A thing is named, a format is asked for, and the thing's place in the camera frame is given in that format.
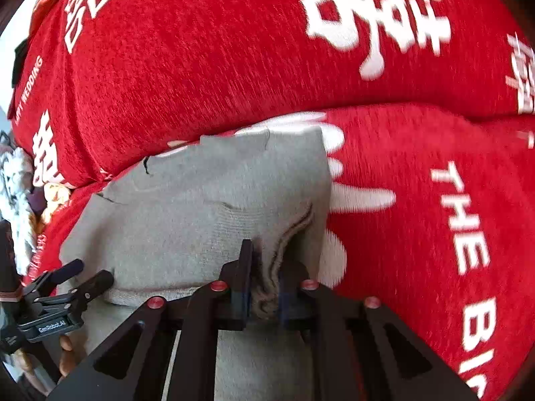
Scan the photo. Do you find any grey knitted sweater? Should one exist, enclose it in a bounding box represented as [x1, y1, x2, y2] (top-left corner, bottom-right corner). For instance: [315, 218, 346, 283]
[60, 129, 331, 400]

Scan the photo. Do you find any person's left hand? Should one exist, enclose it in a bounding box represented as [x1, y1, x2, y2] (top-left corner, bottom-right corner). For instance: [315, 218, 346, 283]
[59, 335, 84, 378]

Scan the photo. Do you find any dark purple cloth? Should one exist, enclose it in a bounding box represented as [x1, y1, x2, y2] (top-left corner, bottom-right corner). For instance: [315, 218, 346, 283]
[27, 186, 47, 218]

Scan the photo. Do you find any orange patterned cloth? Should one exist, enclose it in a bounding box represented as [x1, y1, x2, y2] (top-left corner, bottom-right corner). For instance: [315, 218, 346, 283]
[36, 183, 71, 235]

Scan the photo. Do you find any white floral crumpled cloth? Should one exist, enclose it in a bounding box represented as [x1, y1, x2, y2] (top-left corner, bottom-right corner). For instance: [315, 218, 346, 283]
[1, 145, 37, 275]

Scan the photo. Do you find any red sofa seat cover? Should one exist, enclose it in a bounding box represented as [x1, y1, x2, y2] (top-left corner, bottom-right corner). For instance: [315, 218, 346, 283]
[28, 103, 534, 400]

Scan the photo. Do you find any red sofa back cushion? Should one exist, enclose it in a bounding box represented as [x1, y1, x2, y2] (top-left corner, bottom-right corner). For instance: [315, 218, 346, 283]
[7, 0, 534, 187]

